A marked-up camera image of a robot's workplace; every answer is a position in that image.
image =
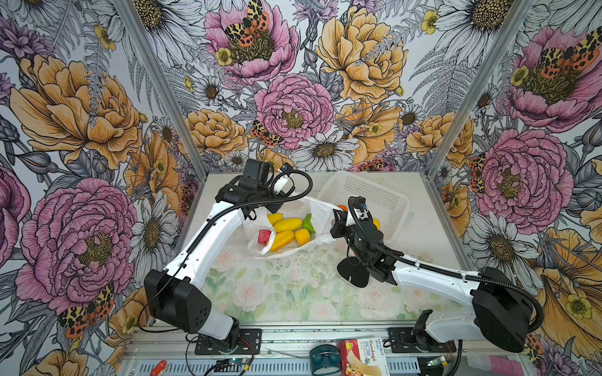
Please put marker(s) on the white plastic mesh basket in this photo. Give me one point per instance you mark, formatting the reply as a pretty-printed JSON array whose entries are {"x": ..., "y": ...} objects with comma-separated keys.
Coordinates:
[{"x": 389, "y": 207}]

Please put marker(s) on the red white bandage box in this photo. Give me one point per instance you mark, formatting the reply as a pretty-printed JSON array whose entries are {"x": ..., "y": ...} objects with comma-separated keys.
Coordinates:
[{"x": 363, "y": 357}]

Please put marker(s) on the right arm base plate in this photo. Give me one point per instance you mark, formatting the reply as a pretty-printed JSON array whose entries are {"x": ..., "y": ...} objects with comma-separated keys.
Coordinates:
[{"x": 405, "y": 340}]

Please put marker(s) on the pink toy strawberry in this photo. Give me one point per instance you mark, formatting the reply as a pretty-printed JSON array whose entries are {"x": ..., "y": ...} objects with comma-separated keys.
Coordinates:
[{"x": 264, "y": 236}]

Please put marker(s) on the white plastic bag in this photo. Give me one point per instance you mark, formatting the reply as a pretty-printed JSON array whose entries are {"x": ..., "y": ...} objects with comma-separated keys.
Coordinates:
[{"x": 322, "y": 220}]

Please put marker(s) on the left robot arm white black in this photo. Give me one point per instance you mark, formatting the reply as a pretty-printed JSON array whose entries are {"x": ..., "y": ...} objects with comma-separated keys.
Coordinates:
[{"x": 174, "y": 293}]

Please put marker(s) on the aluminium corner post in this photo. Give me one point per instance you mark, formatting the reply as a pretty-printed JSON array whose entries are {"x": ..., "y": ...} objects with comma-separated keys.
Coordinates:
[
  {"x": 152, "y": 64},
  {"x": 507, "y": 34}
]

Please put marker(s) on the yellow toy corn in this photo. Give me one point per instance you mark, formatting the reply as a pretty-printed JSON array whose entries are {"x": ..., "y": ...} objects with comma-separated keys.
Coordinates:
[{"x": 282, "y": 239}]

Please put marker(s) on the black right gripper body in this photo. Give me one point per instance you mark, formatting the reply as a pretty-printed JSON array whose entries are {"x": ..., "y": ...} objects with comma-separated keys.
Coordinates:
[{"x": 342, "y": 229}]

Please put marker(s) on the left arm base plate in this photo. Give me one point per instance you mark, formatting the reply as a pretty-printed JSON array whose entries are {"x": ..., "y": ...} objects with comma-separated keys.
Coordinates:
[{"x": 246, "y": 341}]

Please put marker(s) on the pink transparent packet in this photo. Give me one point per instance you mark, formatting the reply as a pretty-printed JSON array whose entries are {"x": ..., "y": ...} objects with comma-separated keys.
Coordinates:
[{"x": 495, "y": 365}]

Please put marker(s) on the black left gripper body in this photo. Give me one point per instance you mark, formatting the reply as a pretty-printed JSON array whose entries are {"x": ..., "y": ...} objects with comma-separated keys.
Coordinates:
[{"x": 266, "y": 191}]

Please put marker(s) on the red handled tool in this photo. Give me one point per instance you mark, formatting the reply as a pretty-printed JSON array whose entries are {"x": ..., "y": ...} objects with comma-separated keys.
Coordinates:
[{"x": 160, "y": 368}]

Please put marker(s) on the teal round tape dispenser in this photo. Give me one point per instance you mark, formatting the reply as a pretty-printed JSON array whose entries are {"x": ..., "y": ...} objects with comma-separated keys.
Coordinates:
[{"x": 325, "y": 360}]

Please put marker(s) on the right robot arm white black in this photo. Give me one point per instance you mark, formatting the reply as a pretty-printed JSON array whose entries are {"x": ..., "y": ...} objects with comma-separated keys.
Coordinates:
[{"x": 493, "y": 308}]

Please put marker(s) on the yellow toy banana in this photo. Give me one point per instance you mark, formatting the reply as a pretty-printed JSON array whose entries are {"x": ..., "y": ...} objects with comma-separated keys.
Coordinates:
[{"x": 292, "y": 224}]

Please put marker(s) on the peach toy fruit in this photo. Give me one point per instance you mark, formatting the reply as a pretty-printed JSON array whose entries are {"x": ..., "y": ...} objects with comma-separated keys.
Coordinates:
[{"x": 302, "y": 236}]

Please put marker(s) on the green toy leaf fruit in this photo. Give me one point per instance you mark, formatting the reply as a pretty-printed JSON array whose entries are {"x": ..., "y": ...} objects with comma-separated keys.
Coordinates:
[{"x": 307, "y": 224}]

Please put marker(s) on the aluminium corner post left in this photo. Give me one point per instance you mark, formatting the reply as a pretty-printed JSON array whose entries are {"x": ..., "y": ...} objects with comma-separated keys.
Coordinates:
[{"x": 152, "y": 64}]

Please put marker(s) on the aluminium corner post right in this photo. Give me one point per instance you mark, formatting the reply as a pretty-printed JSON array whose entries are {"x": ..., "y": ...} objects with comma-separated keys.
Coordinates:
[{"x": 507, "y": 34}]

